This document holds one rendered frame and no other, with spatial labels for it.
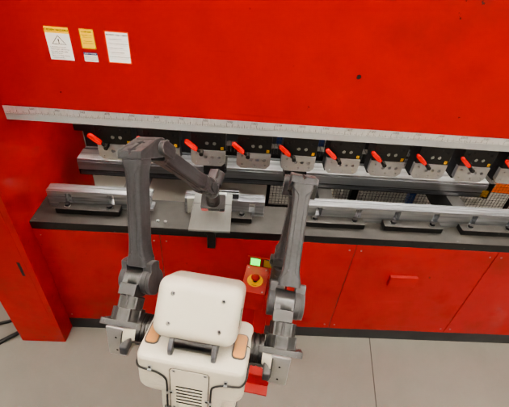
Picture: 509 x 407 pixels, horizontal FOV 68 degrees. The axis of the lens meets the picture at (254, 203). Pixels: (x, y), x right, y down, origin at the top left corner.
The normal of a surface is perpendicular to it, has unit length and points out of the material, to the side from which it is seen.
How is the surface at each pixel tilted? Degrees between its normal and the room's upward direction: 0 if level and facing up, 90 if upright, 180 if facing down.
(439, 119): 90
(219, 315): 48
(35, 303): 90
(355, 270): 90
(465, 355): 0
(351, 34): 90
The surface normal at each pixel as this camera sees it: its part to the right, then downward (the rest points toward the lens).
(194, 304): -0.06, -0.07
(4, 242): 0.00, 0.63
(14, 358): 0.07, -0.77
